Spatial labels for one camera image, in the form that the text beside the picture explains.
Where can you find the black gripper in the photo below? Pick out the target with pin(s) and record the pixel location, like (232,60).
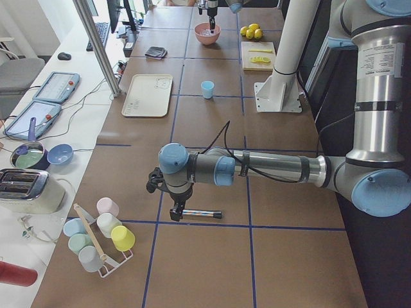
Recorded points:
(180,195)
(211,7)

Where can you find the clear ice cubes pile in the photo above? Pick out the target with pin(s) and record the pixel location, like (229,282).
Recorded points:
(205,32)

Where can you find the yellow cup on rack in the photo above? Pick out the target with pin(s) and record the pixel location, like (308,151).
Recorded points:
(122,238)

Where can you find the light blue plastic cup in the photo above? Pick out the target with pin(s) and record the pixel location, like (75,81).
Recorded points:
(207,89)

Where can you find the white cup on rack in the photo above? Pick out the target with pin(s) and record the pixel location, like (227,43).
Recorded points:
(107,222)

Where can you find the pink cup on rack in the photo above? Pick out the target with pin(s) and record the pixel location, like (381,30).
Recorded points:
(107,205)

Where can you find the grey cup on rack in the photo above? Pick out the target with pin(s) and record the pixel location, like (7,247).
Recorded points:
(90,259)

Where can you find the blue cup on rack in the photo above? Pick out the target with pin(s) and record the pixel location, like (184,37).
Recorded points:
(74,226)

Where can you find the green cup on rack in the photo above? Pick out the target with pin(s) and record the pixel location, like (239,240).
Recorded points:
(79,241)

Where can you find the pink bowl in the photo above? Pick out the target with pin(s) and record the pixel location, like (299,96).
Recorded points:
(207,40)

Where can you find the whole yellow lemon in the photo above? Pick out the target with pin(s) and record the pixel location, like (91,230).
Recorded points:
(249,34)
(243,30)
(258,34)
(253,26)

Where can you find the wooden cutting board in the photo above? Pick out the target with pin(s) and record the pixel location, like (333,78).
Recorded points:
(245,56)

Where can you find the yellow plastic knife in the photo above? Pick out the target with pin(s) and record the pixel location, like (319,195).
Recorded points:
(261,50)

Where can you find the grey folded cloth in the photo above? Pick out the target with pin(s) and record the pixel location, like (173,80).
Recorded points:
(156,52)

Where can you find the lemon slices row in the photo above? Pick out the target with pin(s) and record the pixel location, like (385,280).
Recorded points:
(260,60)

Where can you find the cream bear serving tray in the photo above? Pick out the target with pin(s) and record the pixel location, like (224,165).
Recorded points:
(148,95)

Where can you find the black keyboard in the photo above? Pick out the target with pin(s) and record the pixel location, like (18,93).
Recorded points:
(103,30)

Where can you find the blue bowl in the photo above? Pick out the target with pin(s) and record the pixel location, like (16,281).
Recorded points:
(60,154)

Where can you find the cream toaster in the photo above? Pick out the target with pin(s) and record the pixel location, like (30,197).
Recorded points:
(30,191)

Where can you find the black computer mouse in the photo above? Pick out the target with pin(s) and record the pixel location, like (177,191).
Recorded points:
(64,56)

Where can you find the teach pendant tablet near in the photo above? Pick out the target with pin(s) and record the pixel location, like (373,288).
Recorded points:
(45,114)

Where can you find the teach pendant tablet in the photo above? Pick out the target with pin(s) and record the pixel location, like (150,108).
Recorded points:
(45,114)
(58,87)

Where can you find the teach pendant tablet far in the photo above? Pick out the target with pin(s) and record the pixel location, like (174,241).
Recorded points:
(58,87)

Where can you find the red bottle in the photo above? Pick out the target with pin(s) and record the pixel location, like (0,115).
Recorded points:
(17,275)

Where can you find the white wire cup rack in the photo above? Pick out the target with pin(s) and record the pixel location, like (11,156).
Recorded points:
(109,264)

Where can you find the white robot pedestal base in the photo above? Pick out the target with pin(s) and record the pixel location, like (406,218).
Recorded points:
(279,93)

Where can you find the aluminium frame post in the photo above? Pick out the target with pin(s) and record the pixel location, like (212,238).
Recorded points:
(99,51)

